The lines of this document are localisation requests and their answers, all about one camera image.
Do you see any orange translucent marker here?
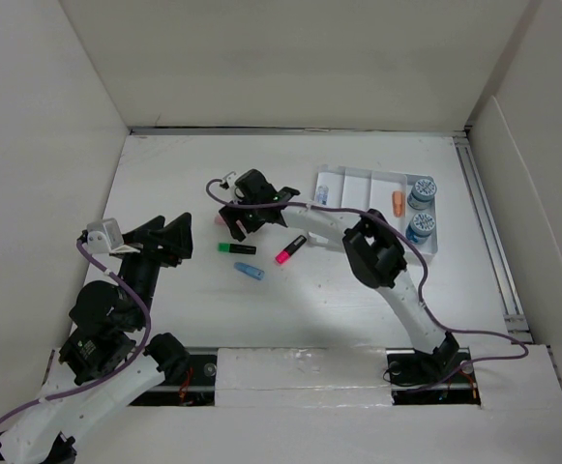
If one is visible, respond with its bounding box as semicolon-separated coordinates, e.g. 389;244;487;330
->
392;190;405;218

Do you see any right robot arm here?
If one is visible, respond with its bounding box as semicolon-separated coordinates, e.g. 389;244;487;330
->
206;169;459;388

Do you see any green cap black highlighter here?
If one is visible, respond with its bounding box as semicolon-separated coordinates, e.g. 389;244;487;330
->
218;243;257;255

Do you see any white foam block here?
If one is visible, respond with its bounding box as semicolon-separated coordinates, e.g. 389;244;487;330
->
215;347;393;409

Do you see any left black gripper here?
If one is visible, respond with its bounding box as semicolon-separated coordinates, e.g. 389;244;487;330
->
115;211;192;327

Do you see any clear glue bottle blue cap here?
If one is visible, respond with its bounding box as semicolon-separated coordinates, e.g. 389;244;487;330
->
314;185;329;205

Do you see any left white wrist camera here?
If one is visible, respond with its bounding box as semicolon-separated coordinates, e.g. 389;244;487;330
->
81;218;140;255

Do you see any pink cap black highlighter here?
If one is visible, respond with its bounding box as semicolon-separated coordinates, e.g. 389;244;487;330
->
275;235;307;265

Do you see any white divided organizer tray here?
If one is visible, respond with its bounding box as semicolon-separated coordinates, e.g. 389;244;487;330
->
313;165;438;261

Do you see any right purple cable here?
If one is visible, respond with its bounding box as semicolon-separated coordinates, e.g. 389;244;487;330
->
205;177;533;392

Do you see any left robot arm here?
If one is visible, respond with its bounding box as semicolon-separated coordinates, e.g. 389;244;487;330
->
0;213;193;463

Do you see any aluminium rail back edge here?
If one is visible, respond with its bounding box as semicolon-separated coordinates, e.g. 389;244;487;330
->
129;126;467;137

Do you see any blue round jar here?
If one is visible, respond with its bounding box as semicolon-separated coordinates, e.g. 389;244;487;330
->
407;177;437;211
405;212;436;245

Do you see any aluminium rail right side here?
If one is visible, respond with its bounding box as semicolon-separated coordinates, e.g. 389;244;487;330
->
454;136;534;343

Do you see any light blue translucent marker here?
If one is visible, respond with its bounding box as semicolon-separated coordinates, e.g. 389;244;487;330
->
233;262;265;280

